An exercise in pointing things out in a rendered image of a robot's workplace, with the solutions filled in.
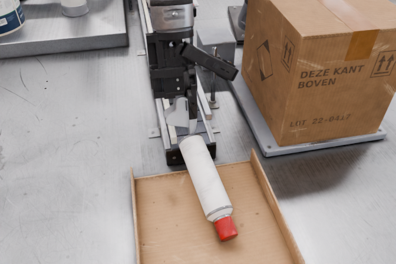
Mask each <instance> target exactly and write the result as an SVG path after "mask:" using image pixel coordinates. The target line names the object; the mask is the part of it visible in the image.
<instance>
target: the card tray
mask: <svg viewBox="0 0 396 264"><path fill-rule="evenodd" d="M215 167H216V170H217V172H218V174H219V177H220V179H221V181H222V183H223V186H224V188H225V191H226V193H227V195H228V198H229V200H230V202H231V204H232V206H233V211H232V213H231V215H230V216H231V217H232V220H233V222H234V224H235V227H236V229H237V232H238V235H237V236H236V237H234V238H233V239H230V240H228V241H225V242H222V241H220V238H219V235H218V233H217V230H216V228H215V225H214V222H211V221H209V220H207V219H206V216H205V213H204V211H203V208H202V205H201V203H200V200H199V197H198V195H197V192H196V189H195V188H194V184H193V182H192V179H191V177H190V174H189V171H188V170H182V171H175V172H171V173H163V174H156V175H152V176H144V177H138V178H134V175H133V169H132V167H130V175H131V191H132V200H133V216H134V233H135V241H136V258H137V264H306V263H305V260H304V258H303V256H302V254H301V251H300V250H299V247H298V245H297V243H296V240H295V238H294V236H293V234H292V232H291V230H290V228H289V225H288V223H287V221H286V219H285V217H284V215H283V212H282V210H281V207H280V205H279V203H278V201H277V199H276V197H275V195H274V192H273V190H272V188H271V186H270V184H269V182H268V179H267V177H266V175H265V172H264V171H263V168H262V166H261V164H260V162H259V159H258V157H257V155H256V153H255V151H254V149H253V148H252V151H251V155H250V160H246V161H239V162H234V163H227V164H220V165H215Z"/></svg>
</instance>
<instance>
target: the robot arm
mask: <svg viewBox="0 0 396 264"><path fill-rule="evenodd" d="M192 3H193V0H150V6H151V7H150V11H151V21H152V27H153V29H154V30H156V31H155V32H151V33H146V43H147V52H148V61H149V69H150V79H151V89H153V94H154V99H157V98H164V99H170V98H173V105H171V106H170V107H169V108H167V109H165V111H164V116H165V118H166V123H167V124H168V125H170V126H178V127H187V132H188V135H189V134H193V133H194V132H195V130H196V126H197V92H196V91H197V75H196V69H195V67H194V66H195V65H196V64H199V65H201V66H202V67H205V68H207V69H208V70H211V71H213V72H215V74H216V75H217V76H218V77H219V78H221V79H224V80H226V81H227V80H230V81H234V79H235V78H236V76H237V74H238V72H239V70H238V69H237V68H235V65H234V64H232V63H231V62H230V61H226V60H224V59H223V60H220V59H218V58H216V57H215V56H213V55H211V54H209V53H207V52H205V51H204V50H202V49H200V48H198V47H195V46H194V45H192V44H190V43H188V42H186V41H184V42H183V41H182V39H185V38H190V37H193V36H194V31H193V28H191V27H193V26H194V16H193V4H192ZM247 8H248V0H245V1H244V4H243V6H242V9H241V11H240V13H239V16H238V20H237V24H238V26H239V28H241V29H242V30H244V31H245V26H246V14H247ZM172 41H173V42H172ZM171 42H172V44H173V46H170V45H169V44H170V43H171ZM182 95H183V96H182Z"/></svg>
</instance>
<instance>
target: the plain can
mask: <svg viewBox="0 0 396 264"><path fill-rule="evenodd" d="M179 147H180V151H181V153H182V155H183V158H184V161H185V164H186V166H187V169H188V171H189V174H190V177H191V179H192V182H193V184H194V188H195V189H196V192H197V195H198V197H199V200H200V203H201V205H202V208H203V211H204V213H205V216H206V219H207V220H209V221H211V222H214V225H215V228H216V230H217V233H218V235H219V238H220V241H222V242H225V241H228V240H230V239H233V238H234V237H236V236H237V235H238V232H237V229H236V227H235V224H234V222H233V220H232V217H231V216H230V215H231V213H232V211H233V206H232V204H231V202H230V200H229V198H228V195H227V193H226V191H225V188H224V186H223V183H222V181H221V179H220V177H219V174H218V172H217V170H216V167H215V165H214V162H213V160H212V158H211V156H210V153H209V151H208V149H207V146H206V144H205V142H204V139H203V136H202V135H201V134H199V133H193V134H189V135H187V136H185V137H183V138H182V139H181V140H180V141H179Z"/></svg>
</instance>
